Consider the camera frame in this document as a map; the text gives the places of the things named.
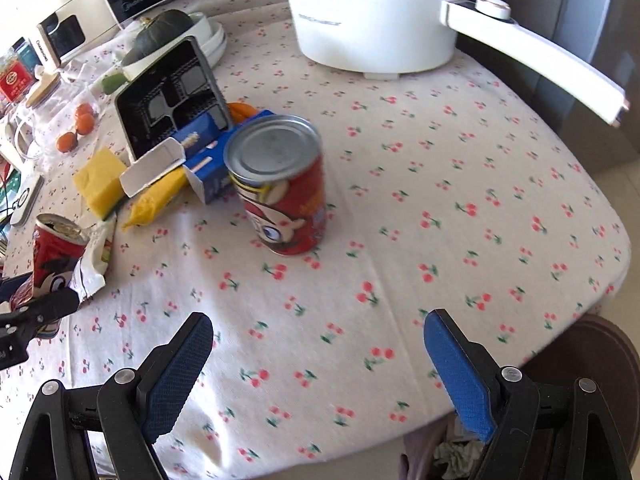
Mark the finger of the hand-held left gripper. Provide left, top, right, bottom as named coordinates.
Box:
left=0, top=289, right=82, bottom=343

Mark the crumpled paper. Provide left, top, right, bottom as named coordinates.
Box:
left=434, top=440, right=483, bottom=480

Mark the cherry print tablecloth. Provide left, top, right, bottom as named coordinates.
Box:
left=0, top=0, right=628, bottom=480

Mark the large red snack can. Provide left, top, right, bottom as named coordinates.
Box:
left=223, top=115, right=328, bottom=258

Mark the small red drink can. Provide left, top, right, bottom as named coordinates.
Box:
left=10, top=213, right=96, bottom=338

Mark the yellow sponge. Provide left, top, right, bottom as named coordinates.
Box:
left=73, top=147, right=128, bottom=221

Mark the grey refrigerator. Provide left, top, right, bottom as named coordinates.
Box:
left=462, top=0, right=640, bottom=171

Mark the glass jar with wooden lid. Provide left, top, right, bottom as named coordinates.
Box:
left=20, top=72, right=66, bottom=156

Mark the white crumpled wrapper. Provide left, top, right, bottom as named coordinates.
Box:
left=70, top=225, right=118, bottom=301

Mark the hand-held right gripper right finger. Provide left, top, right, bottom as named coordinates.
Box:
left=422, top=308, right=633, bottom=480

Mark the flat white device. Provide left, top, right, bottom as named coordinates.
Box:
left=10, top=172, right=46, bottom=226

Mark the orange packet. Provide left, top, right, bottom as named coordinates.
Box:
left=227, top=102, right=261, bottom=123

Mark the yellow snack packet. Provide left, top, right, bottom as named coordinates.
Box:
left=122, top=167, right=193, bottom=231

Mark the white countertop appliance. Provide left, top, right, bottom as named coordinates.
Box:
left=15, top=0, right=121, bottom=68

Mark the dark green pumpkin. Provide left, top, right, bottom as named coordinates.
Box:
left=122, top=9, right=197, bottom=66

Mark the red tin box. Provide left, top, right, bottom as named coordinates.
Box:
left=0, top=57, right=33, bottom=103

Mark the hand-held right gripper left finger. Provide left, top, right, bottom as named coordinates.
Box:
left=10, top=311, right=215, bottom=480

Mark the blue carton box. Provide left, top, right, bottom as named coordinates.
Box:
left=120, top=110, right=275, bottom=206

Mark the white electric pot with handle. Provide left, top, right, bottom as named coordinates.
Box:
left=282, top=0, right=628, bottom=128

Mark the white dish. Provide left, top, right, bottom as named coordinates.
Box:
left=122, top=12, right=227, bottom=82

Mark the black plastic compartment tray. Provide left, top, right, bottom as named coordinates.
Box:
left=114, top=36, right=235, bottom=163

